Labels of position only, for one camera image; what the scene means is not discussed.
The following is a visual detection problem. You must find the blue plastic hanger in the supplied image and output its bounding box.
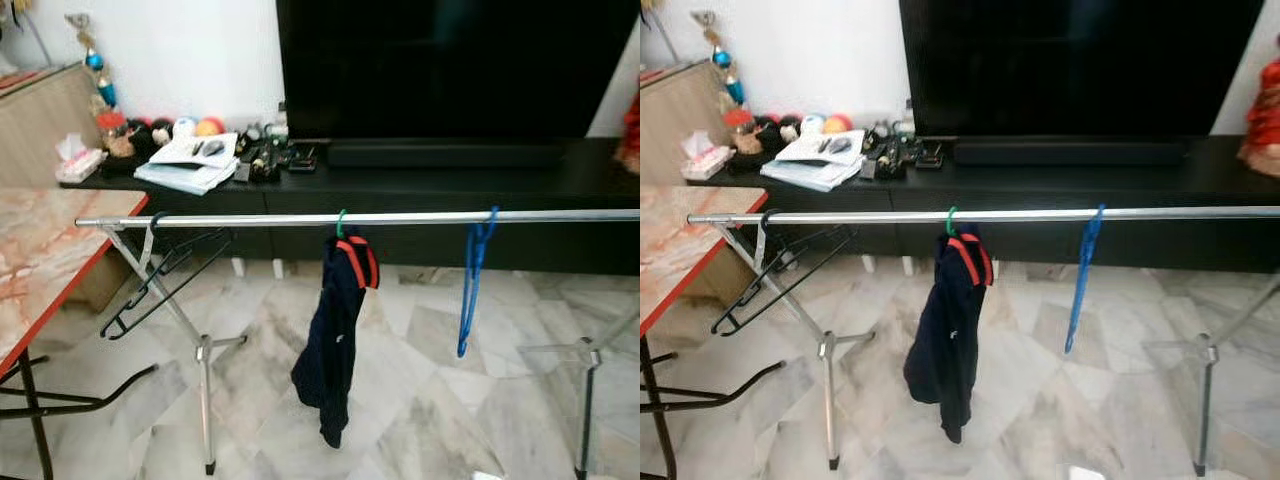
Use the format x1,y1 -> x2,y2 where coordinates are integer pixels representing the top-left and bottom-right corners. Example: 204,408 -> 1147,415
1064,204 -> 1106,355
457,206 -> 499,359

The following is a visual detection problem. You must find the marble folding table red edge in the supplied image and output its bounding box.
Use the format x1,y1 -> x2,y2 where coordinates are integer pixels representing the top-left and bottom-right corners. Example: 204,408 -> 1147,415
0,188 -> 159,480
640,185 -> 788,480

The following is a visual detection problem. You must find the pink tissue pack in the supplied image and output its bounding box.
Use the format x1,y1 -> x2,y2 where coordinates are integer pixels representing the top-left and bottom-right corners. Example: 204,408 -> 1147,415
55,133 -> 108,184
680,130 -> 734,181

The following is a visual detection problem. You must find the light wooden cabinet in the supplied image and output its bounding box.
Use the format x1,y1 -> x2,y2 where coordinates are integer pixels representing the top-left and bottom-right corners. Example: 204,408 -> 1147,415
640,60 -> 736,186
0,62 -> 106,191

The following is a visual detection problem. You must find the red lidded jar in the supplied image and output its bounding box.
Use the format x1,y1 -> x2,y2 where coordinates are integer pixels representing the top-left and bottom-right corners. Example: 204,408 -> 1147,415
97,108 -> 138,159
722,105 -> 761,156

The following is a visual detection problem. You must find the white magazine stack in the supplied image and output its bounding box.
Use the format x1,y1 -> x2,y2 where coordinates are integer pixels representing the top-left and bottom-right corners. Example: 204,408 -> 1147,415
760,130 -> 866,193
133,132 -> 241,196

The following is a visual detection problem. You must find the gold trophy blue ball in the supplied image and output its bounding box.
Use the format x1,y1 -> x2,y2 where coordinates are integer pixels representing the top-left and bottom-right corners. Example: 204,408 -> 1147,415
65,12 -> 119,111
690,10 -> 746,106

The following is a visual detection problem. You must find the black soundbar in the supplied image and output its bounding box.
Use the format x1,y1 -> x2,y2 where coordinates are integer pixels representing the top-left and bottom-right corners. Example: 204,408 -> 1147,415
952,140 -> 1189,167
327,140 -> 566,168

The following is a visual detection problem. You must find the long black tv cabinet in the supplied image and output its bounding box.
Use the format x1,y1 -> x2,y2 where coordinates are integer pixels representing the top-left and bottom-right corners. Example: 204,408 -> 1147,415
690,135 -> 1280,276
62,137 -> 640,278

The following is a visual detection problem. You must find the black gadget cluster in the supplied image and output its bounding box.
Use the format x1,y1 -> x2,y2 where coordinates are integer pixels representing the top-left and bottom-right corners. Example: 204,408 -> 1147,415
237,125 -> 291,184
862,122 -> 916,181

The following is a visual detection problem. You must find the large black television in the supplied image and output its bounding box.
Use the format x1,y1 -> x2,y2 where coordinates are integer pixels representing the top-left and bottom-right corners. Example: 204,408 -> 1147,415
276,0 -> 640,141
898,0 -> 1266,138

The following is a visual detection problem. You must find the silver clothes drying rack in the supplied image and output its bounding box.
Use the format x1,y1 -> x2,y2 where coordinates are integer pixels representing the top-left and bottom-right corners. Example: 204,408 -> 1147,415
687,205 -> 1280,479
75,207 -> 640,479

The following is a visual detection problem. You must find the navy blue t-shirt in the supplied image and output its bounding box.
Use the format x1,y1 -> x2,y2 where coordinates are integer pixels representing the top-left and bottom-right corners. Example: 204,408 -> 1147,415
291,232 -> 381,449
903,230 -> 994,444

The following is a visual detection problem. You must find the black wire hanger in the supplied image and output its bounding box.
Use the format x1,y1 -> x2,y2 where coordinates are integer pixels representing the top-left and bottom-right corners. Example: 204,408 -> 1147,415
711,210 -> 858,338
100,212 -> 233,341

